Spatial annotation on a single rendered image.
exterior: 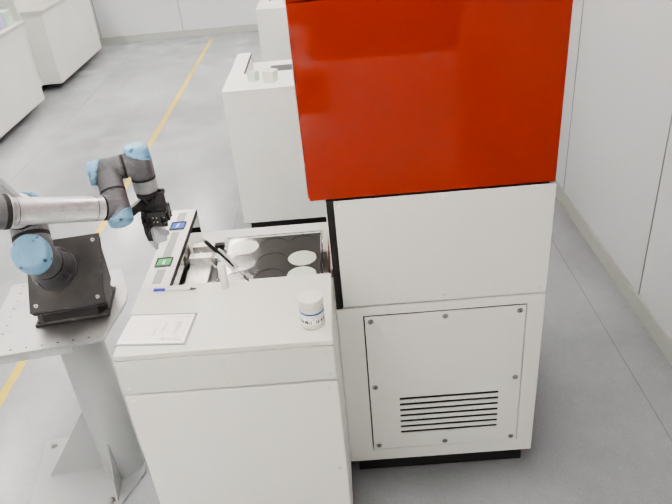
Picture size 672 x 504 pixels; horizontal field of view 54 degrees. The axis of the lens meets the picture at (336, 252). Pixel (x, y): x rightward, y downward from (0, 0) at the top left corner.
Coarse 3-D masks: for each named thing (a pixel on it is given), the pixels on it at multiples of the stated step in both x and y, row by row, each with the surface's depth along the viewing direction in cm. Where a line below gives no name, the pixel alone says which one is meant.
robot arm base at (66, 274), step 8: (56, 248) 221; (64, 256) 221; (72, 256) 226; (64, 264) 219; (72, 264) 224; (64, 272) 220; (72, 272) 224; (40, 280) 217; (48, 280) 217; (56, 280) 219; (64, 280) 222; (72, 280) 225; (48, 288) 222; (56, 288) 223
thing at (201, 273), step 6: (198, 264) 241; (204, 264) 241; (210, 264) 240; (192, 270) 238; (198, 270) 238; (204, 270) 237; (210, 270) 237; (192, 276) 234; (198, 276) 234; (204, 276) 234; (210, 276) 236; (186, 282) 231; (192, 282) 231; (198, 282) 231; (204, 282) 230
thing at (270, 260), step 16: (240, 240) 250; (256, 240) 249; (272, 240) 248; (288, 240) 247; (304, 240) 246; (320, 240) 245; (240, 256) 240; (256, 256) 239; (272, 256) 238; (288, 256) 237; (320, 256) 236; (256, 272) 229; (272, 272) 229; (320, 272) 227
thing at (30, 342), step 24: (24, 288) 248; (120, 288) 243; (0, 312) 236; (24, 312) 235; (120, 312) 231; (0, 336) 223; (24, 336) 222; (48, 336) 221; (72, 336) 220; (96, 336) 219; (0, 360) 216; (24, 360) 217
